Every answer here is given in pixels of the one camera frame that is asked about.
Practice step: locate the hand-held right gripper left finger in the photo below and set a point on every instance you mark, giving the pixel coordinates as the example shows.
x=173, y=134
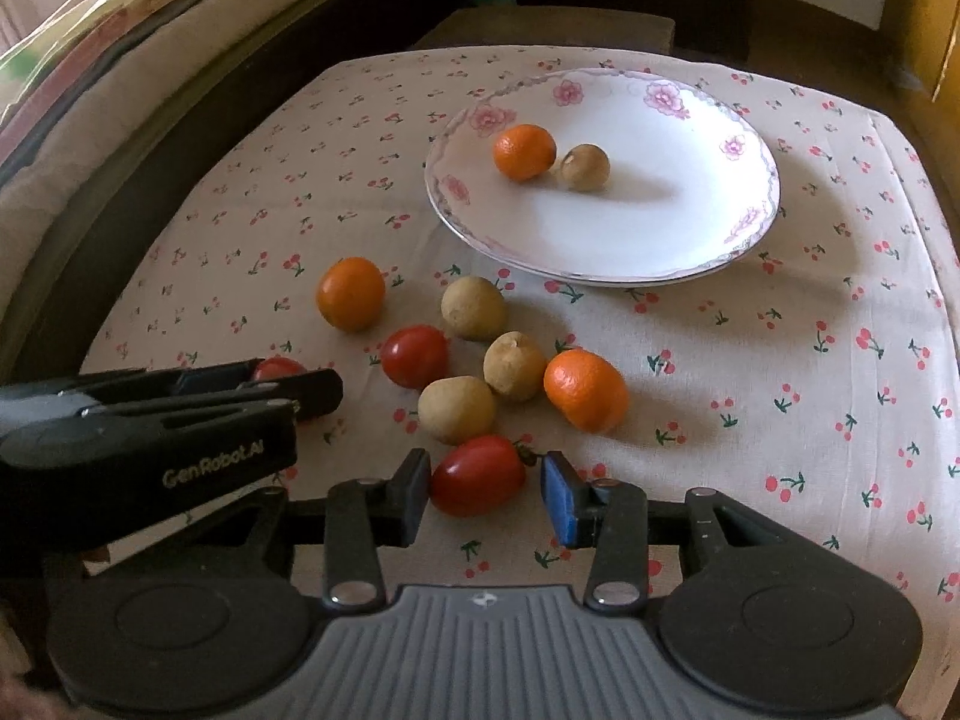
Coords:
x=411, y=499

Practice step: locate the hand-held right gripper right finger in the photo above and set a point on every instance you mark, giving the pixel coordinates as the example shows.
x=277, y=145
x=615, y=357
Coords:
x=559, y=499

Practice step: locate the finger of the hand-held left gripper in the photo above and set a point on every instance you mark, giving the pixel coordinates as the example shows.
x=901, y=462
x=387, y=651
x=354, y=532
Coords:
x=315, y=394
x=187, y=379

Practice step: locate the red tomato with stem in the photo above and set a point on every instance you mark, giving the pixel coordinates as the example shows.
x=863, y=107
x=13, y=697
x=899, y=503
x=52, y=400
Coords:
x=478, y=476

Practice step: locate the brown longan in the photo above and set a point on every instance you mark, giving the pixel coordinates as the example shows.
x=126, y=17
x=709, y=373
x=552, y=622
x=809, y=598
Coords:
x=457, y=409
x=514, y=365
x=583, y=167
x=473, y=307

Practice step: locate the orange tangerine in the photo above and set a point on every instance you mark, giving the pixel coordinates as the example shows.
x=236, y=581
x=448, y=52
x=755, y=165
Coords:
x=523, y=152
x=586, y=390
x=350, y=294

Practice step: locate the white floral plate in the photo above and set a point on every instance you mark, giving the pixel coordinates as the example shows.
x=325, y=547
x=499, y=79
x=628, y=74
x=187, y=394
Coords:
x=637, y=282
x=660, y=195

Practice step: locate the cherry print tablecloth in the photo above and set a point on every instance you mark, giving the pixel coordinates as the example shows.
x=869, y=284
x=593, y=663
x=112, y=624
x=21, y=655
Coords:
x=750, y=360

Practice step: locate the brown ottoman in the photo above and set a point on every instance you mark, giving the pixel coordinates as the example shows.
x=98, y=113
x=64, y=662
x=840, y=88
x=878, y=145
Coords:
x=540, y=30

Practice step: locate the yellow wooden wardrobe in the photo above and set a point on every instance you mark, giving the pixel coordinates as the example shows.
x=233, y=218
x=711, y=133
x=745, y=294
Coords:
x=922, y=7

